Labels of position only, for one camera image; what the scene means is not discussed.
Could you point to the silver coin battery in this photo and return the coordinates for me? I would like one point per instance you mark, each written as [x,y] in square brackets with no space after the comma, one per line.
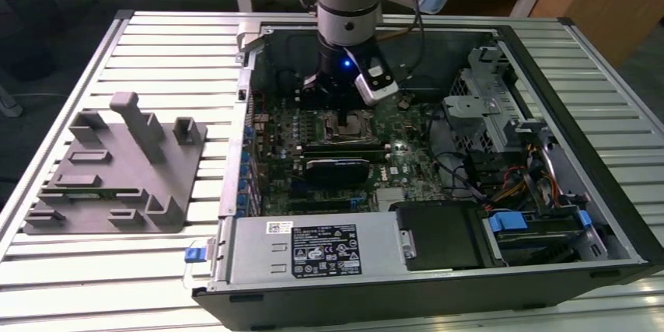
[406,103]

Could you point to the black RAM slot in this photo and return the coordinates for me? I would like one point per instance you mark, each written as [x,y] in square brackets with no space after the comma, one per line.
[344,157]
[343,153]
[343,147]
[343,150]

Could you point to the black plastic shroud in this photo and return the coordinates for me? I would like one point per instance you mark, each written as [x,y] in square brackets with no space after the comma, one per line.
[440,231]

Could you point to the hard disk in blue carrier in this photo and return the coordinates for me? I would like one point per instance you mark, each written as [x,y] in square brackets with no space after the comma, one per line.
[508,223]

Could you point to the small black graphics card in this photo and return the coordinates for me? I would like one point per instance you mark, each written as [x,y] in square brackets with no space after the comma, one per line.
[338,170]

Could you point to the silver power supply unit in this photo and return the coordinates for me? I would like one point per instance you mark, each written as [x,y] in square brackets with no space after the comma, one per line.
[248,246]

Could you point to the silver CPU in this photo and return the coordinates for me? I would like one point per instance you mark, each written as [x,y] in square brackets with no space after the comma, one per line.
[358,124]

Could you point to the wooden cabinet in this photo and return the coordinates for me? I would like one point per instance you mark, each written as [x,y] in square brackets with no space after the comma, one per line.
[612,5]

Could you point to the green motherboard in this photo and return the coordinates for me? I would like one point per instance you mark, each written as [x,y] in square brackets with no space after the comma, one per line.
[410,153]

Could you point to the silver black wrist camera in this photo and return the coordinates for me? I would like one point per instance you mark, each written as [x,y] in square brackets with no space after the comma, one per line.
[378,83]

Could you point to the silver chipset heat sink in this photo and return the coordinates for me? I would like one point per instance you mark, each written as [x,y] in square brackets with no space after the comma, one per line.
[390,196]

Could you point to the green RAM stick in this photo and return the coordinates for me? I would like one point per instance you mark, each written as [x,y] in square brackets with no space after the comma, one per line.
[111,193]

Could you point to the silver metal disk bay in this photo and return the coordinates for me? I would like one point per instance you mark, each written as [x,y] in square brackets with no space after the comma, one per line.
[467,108]

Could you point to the black expansion slot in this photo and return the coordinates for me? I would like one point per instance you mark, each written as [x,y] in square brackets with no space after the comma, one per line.
[319,204]

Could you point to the blue case latch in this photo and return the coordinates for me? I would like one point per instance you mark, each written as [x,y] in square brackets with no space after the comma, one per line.
[195,255]

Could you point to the grey parts rack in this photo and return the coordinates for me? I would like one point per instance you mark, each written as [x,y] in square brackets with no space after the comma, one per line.
[130,176]

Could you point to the CPU socket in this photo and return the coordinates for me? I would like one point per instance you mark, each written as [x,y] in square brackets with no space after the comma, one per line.
[330,130]

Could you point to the open black PC case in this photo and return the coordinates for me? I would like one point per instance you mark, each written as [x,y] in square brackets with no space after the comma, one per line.
[363,301]

